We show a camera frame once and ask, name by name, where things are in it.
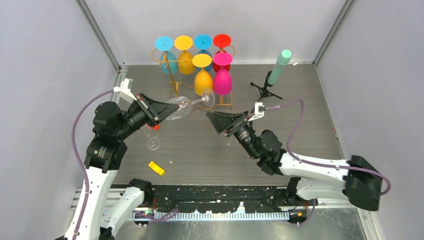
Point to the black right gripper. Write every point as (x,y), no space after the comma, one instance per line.
(222,121)

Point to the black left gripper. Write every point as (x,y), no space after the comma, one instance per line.
(155,111)

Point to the clear wine glass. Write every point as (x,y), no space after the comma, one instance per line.
(185,105)
(153,142)

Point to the pink wine glass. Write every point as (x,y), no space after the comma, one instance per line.
(222,84)

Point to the yellow wine glass front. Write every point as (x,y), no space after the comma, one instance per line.
(203,80)

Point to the yellow wine glass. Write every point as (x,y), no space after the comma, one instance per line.
(184,60)
(203,80)

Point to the blue wine glass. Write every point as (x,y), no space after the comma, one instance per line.
(168,59)
(203,42)

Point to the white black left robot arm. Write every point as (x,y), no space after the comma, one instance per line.
(104,154)

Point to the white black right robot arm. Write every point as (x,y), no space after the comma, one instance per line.
(354,180)

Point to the yellow wine glass back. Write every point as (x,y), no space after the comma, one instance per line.
(184,60)

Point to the red wine glass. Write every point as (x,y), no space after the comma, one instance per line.
(221,41)

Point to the small black tripod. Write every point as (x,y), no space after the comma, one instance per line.
(263,90)

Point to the yellow block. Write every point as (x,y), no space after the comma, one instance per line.
(156,168)

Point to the mint green bottle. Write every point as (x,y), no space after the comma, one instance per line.
(282,61)

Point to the gold wire glass rack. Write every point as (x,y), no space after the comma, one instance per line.
(174,86)

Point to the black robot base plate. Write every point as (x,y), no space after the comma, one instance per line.
(220,199)

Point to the aluminium frame rail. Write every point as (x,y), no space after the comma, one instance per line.
(149,213)

